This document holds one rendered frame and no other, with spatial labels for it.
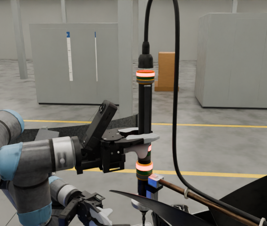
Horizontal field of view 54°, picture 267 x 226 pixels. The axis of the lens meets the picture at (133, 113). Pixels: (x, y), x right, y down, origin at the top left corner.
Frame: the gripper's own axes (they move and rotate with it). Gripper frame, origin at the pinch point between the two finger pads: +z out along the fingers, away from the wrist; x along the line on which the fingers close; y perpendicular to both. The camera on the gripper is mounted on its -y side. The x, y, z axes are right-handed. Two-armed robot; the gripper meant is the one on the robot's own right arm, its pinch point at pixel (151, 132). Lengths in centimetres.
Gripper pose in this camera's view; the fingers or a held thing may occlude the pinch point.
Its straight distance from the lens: 67.6
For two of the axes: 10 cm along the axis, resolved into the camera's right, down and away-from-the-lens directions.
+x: 3.7, 2.6, -8.9
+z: 9.3, -1.1, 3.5
